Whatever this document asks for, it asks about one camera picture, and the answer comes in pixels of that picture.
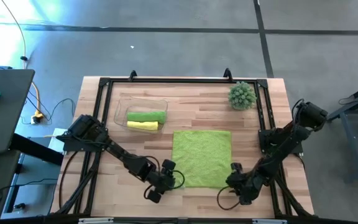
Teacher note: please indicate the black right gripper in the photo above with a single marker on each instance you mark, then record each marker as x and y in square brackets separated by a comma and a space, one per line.
[243, 184]

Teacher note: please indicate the grey metal cabinet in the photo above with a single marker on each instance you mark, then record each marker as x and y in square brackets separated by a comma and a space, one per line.
[39, 174]

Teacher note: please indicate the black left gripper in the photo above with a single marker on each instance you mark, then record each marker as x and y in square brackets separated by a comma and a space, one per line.
[163, 181]

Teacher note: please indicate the green microfiber towel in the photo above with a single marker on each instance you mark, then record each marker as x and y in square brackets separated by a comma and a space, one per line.
[146, 116]
[200, 158]

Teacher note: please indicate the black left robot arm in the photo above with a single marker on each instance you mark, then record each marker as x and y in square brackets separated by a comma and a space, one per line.
[120, 152]

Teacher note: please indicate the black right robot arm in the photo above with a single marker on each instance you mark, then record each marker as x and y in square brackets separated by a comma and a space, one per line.
[278, 155]

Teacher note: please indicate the white rail bracket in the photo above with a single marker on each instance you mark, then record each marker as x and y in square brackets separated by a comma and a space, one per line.
[269, 221]
[95, 220]

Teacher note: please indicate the artificial green potted plant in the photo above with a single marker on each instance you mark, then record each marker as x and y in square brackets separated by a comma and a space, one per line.
[242, 96]

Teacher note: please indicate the black frame bracket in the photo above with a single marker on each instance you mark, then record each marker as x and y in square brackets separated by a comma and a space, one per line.
[132, 75]
[227, 74]

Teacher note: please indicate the yellow microfiber towel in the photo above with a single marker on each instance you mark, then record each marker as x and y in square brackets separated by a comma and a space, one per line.
[141, 125]

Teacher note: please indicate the black aluminium table frame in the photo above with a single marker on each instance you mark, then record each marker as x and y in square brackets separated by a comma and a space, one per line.
[182, 80]

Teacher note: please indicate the black desk crossbeam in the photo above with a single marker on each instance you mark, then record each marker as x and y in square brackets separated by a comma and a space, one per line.
[36, 149]

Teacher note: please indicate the yellow power plug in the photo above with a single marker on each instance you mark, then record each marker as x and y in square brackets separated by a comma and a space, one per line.
[37, 118]

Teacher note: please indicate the dark blue steel table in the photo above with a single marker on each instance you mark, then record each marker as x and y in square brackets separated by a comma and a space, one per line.
[346, 109]

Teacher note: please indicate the clear plastic basket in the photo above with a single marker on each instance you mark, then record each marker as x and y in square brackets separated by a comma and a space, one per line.
[120, 107]

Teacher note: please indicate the black side desk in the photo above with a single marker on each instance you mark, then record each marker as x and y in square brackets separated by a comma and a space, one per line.
[8, 109]

